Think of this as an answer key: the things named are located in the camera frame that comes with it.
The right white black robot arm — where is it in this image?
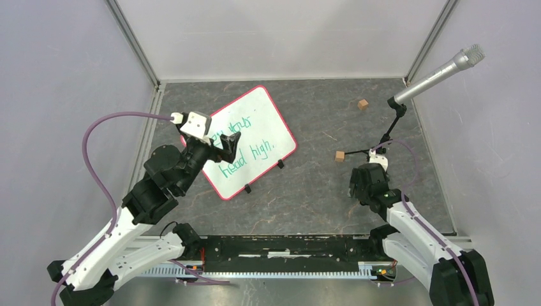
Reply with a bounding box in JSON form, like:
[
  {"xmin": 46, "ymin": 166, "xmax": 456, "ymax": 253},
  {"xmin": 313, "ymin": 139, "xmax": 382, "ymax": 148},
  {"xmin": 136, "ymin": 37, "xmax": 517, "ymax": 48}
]
[{"xmin": 349, "ymin": 163, "xmax": 495, "ymax": 305}]

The silver microphone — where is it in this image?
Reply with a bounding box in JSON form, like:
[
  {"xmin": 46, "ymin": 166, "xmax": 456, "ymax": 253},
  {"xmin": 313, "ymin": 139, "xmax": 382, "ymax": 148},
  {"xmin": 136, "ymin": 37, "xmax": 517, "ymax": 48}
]
[{"xmin": 387, "ymin": 44, "xmax": 485, "ymax": 110}]

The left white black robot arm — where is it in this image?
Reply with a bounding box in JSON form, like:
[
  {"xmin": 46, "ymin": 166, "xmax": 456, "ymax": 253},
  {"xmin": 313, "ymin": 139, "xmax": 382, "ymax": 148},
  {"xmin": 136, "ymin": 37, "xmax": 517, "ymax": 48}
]
[{"xmin": 47, "ymin": 132, "xmax": 241, "ymax": 305}]

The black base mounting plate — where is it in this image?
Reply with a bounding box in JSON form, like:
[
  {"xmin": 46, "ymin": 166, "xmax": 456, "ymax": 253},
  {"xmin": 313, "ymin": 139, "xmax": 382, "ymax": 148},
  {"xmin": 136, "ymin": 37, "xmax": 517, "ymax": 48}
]
[{"xmin": 181, "ymin": 235, "xmax": 392, "ymax": 273}]

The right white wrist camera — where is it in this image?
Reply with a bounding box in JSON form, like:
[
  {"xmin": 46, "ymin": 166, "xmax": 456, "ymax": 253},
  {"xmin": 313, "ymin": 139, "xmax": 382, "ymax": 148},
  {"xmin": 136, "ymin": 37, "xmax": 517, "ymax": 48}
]
[{"xmin": 368, "ymin": 149, "xmax": 389, "ymax": 171}]

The black microphone tripod stand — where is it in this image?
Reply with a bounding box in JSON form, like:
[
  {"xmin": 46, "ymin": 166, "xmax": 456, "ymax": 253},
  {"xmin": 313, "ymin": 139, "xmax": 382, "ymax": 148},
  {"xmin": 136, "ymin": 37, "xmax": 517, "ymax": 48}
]
[{"xmin": 335, "ymin": 98, "xmax": 407, "ymax": 161}]

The far wooden cube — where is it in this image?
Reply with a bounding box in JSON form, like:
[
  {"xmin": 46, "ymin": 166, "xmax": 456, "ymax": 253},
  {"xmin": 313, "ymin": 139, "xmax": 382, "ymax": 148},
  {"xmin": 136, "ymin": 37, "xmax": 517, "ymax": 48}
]
[{"xmin": 357, "ymin": 99, "xmax": 369, "ymax": 111}]

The purple cable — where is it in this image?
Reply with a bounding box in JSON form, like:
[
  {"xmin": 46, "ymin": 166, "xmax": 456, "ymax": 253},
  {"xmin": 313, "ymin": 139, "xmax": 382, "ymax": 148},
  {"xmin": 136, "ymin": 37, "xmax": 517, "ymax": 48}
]
[
  {"xmin": 370, "ymin": 139, "xmax": 480, "ymax": 306},
  {"xmin": 50, "ymin": 111, "xmax": 231, "ymax": 306}
]

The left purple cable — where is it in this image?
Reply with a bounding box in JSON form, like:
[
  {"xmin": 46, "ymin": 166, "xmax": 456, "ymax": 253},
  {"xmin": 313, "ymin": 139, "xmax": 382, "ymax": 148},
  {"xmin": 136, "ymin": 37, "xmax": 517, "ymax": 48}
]
[{"xmin": 50, "ymin": 111, "xmax": 231, "ymax": 306}]

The aluminium cable duct rail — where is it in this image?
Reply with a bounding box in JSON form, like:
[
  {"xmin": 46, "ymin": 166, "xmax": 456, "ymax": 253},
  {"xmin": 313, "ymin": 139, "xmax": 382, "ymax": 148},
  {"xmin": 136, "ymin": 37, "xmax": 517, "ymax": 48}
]
[{"xmin": 140, "ymin": 263, "xmax": 397, "ymax": 281}]

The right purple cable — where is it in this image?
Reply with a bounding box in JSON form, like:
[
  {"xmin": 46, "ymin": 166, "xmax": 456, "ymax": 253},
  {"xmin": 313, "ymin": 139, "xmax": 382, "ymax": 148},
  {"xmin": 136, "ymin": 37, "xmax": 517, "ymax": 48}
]
[{"xmin": 370, "ymin": 139, "xmax": 480, "ymax": 306}]

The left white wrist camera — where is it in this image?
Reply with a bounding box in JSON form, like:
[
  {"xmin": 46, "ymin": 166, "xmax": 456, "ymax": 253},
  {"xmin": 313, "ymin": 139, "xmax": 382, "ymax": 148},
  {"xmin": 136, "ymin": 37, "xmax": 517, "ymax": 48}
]
[{"xmin": 170, "ymin": 112, "xmax": 212, "ymax": 145}]

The pink framed whiteboard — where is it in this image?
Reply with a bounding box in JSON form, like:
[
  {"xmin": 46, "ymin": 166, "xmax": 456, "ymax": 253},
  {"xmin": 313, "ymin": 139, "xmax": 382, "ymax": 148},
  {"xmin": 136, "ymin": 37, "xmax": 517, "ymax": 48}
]
[{"xmin": 202, "ymin": 85, "xmax": 297, "ymax": 200}]

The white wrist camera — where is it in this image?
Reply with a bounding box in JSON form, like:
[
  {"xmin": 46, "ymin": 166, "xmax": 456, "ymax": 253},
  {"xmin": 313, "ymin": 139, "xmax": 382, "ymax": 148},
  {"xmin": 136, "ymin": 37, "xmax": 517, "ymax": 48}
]
[
  {"xmin": 368, "ymin": 149, "xmax": 389, "ymax": 171},
  {"xmin": 170, "ymin": 112, "xmax": 212, "ymax": 145}
]

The wooden cube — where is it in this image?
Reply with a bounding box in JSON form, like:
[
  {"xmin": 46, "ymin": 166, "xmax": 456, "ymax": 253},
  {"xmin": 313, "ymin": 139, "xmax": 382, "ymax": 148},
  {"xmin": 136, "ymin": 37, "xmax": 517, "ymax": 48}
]
[
  {"xmin": 334, "ymin": 151, "xmax": 345, "ymax": 163},
  {"xmin": 357, "ymin": 99, "xmax": 369, "ymax": 111}
]

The near wooden cube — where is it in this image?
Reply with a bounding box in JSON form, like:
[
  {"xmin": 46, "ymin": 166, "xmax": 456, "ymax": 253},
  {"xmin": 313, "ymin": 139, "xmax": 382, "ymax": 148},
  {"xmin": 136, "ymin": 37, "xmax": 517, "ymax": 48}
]
[{"xmin": 334, "ymin": 151, "xmax": 345, "ymax": 163}]

